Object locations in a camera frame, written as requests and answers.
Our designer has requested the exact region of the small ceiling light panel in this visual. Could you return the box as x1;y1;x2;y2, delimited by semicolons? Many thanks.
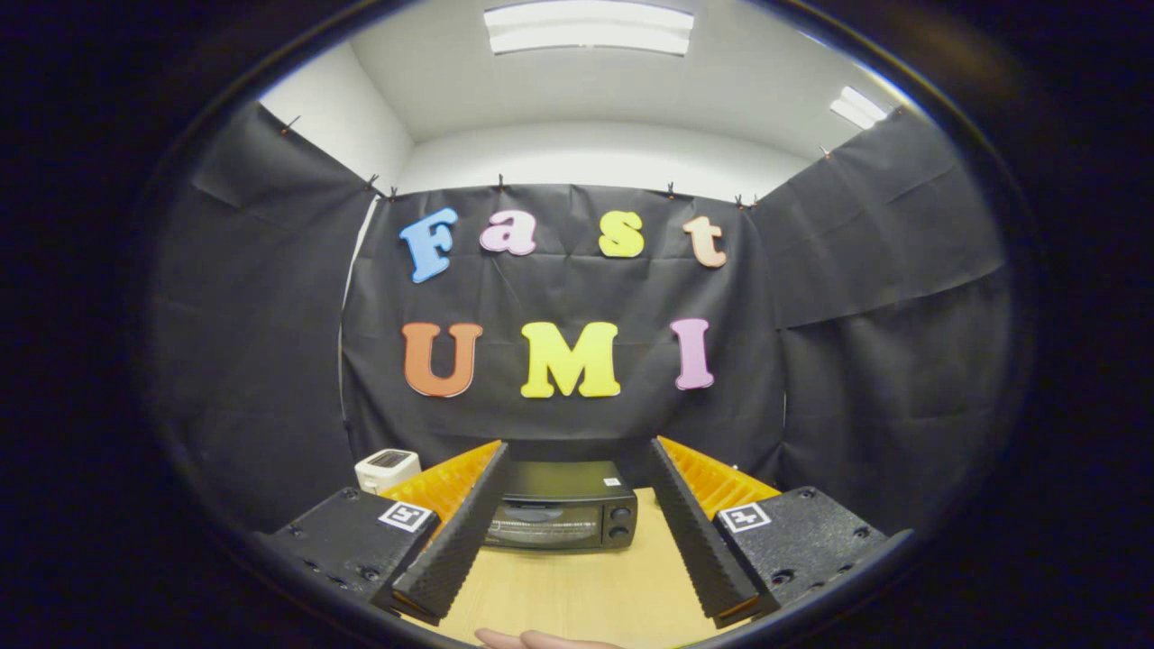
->
829;86;889;130

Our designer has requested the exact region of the white pop-up toaster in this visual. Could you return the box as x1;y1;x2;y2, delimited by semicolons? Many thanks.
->
354;448;422;495

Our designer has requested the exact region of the black toaster oven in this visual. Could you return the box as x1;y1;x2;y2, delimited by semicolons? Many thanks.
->
482;460;639;553

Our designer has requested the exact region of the black backdrop cloth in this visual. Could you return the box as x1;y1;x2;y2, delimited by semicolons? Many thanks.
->
149;101;1015;537

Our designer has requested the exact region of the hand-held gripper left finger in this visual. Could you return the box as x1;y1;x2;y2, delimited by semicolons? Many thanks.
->
261;439;510;627

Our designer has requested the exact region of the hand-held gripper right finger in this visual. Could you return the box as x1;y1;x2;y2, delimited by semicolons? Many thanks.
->
649;435;913;629

